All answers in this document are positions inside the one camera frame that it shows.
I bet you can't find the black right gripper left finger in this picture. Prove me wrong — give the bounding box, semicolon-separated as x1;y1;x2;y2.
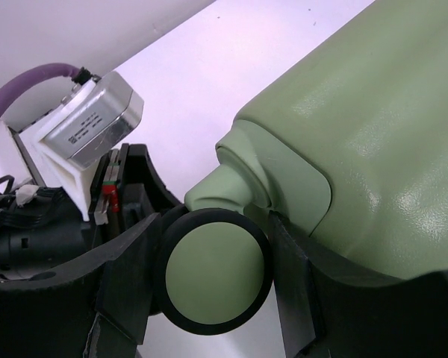
0;214;161;357

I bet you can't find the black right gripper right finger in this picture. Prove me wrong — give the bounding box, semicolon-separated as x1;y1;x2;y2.
268;212;448;357

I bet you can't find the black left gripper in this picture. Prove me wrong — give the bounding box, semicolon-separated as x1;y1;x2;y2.
80;144;183;246

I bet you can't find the green hard-shell suitcase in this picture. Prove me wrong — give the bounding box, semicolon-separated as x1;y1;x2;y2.
155;0;448;336

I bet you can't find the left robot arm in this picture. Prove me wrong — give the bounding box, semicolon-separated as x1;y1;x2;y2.
0;144;180;282

